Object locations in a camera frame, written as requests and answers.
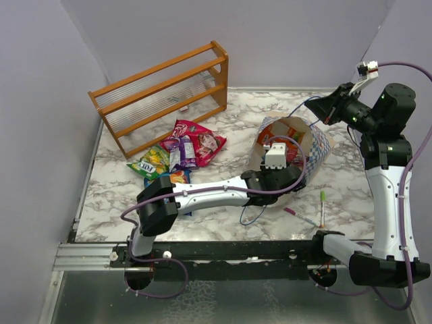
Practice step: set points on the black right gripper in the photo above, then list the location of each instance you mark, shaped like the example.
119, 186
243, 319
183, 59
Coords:
324, 106

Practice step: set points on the blue checkered paper bag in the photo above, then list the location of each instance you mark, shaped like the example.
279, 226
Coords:
315, 144

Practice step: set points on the red pink snack bag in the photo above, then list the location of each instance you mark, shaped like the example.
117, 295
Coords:
206, 143

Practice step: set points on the purple snack bag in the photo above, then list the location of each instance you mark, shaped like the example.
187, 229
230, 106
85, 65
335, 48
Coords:
181, 153

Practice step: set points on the blue gummy snack bag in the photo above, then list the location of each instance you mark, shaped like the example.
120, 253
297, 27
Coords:
176, 177

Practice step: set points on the green snack bag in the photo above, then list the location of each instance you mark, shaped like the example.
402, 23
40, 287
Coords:
153, 163

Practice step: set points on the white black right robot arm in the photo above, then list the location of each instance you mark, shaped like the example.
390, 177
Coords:
393, 260

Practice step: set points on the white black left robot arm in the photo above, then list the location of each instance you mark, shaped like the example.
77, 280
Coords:
159, 204

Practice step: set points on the pink berry candy packet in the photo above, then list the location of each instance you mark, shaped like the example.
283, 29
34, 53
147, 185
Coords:
294, 157

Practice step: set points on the green marker pen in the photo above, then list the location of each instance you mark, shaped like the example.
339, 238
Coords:
322, 201

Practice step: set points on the purple marker pen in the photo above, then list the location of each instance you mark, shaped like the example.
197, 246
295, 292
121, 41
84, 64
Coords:
300, 216

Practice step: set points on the orange wooden rack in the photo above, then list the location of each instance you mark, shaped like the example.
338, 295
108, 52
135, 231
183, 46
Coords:
134, 108

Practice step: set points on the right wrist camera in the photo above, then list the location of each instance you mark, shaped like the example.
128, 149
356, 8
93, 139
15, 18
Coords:
367, 73

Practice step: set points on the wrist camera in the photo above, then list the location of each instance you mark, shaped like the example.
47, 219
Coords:
275, 155
367, 73

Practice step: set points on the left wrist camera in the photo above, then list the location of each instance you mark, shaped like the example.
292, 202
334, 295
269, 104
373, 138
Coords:
275, 155

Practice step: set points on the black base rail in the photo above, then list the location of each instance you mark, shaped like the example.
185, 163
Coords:
227, 261

